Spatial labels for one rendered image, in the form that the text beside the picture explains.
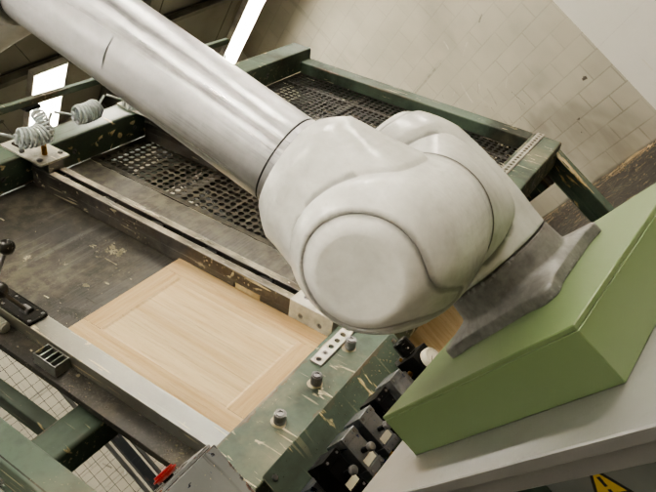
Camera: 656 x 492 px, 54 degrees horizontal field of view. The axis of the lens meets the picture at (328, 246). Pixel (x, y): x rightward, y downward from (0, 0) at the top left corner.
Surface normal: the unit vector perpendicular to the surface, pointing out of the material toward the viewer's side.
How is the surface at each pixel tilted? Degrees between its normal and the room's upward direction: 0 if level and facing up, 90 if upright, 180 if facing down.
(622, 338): 90
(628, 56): 90
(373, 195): 65
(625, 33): 90
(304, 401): 60
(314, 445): 90
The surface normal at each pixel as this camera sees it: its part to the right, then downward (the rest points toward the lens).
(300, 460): 0.52, -0.51
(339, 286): -0.29, 0.31
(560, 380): -0.61, 0.50
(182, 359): 0.11, -0.81
